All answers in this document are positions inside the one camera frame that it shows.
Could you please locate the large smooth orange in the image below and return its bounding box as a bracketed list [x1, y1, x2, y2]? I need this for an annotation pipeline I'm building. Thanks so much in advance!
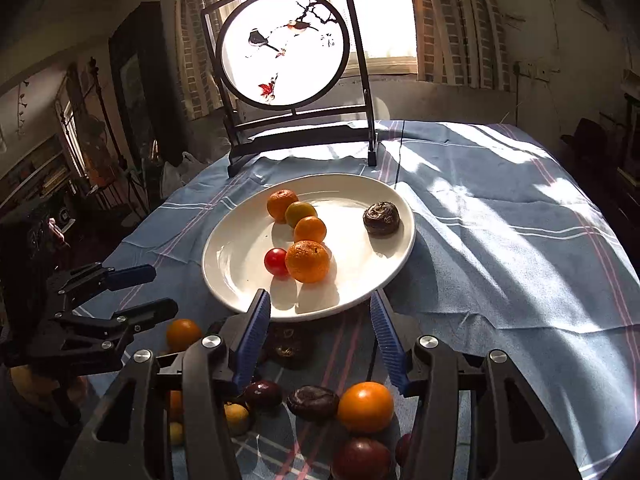
[337, 381, 395, 435]

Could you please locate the dark tall cabinet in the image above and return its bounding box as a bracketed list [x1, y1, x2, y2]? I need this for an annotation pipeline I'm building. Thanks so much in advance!
[107, 2, 188, 171]

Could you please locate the brown water chestnut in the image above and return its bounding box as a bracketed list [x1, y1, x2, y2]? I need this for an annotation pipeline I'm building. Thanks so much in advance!
[265, 327, 313, 371]
[286, 385, 341, 422]

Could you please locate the dark red plum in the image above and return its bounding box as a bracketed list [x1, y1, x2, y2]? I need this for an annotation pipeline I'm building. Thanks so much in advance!
[395, 432, 413, 467]
[243, 380, 283, 409]
[331, 437, 393, 480]

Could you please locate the wall socket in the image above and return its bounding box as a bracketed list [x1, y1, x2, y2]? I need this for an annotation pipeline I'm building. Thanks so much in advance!
[515, 61, 551, 81]

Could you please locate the small orange mandarin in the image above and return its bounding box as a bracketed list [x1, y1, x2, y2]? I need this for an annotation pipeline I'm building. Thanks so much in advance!
[266, 189, 300, 223]

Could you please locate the yellow-green small citrus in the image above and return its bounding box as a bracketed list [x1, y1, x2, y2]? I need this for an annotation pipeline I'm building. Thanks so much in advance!
[285, 201, 318, 228]

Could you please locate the dark chair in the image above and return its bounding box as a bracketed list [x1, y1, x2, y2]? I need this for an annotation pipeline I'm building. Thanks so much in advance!
[560, 117, 608, 161]

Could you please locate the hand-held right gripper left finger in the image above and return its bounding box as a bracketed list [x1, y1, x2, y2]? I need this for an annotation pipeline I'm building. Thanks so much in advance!
[60, 288, 273, 480]

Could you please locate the large bumpy mandarin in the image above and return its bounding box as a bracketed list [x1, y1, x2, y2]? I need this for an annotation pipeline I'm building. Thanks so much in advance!
[285, 240, 332, 284]

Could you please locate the white plastic bag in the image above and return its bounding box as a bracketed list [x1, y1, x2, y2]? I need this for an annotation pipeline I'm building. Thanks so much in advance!
[160, 151, 208, 198]

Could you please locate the large yellow-orange fruit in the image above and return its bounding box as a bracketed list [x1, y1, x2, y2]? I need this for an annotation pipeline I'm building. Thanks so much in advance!
[9, 365, 76, 411]

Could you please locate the bright window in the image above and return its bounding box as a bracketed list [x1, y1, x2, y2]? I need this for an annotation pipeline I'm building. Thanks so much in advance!
[232, 0, 418, 76]

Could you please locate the white round plate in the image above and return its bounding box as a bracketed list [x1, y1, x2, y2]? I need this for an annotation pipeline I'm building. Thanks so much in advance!
[201, 173, 417, 322]

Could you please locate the cluttered bookshelf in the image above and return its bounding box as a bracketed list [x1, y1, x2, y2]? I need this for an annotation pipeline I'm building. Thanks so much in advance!
[0, 135, 76, 211]

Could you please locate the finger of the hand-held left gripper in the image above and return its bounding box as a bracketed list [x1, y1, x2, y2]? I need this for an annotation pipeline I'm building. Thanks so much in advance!
[47, 262, 157, 306]
[52, 298, 179, 356]

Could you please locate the round bird painting screen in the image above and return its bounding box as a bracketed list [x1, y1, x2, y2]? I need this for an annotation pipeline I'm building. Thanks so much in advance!
[200, 0, 378, 178]

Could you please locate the checked curtain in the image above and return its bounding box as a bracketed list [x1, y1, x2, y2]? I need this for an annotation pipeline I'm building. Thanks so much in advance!
[407, 0, 516, 93]
[175, 0, 236, 121]

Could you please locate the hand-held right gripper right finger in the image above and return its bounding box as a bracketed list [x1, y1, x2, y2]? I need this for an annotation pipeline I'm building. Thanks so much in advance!
[369, 289, 583, 480]

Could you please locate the dark wrinkled passion fruit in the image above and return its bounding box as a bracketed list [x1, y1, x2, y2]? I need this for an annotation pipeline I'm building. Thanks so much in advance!
[362, 201, 401, 237]

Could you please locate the blue striped tablecloth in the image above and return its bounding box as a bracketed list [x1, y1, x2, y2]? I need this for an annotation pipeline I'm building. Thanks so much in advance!
[75, 120, 640, 480]

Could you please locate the red cherry tomato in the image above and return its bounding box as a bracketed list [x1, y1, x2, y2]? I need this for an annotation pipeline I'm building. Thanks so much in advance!
[264, 248, 291, 277]

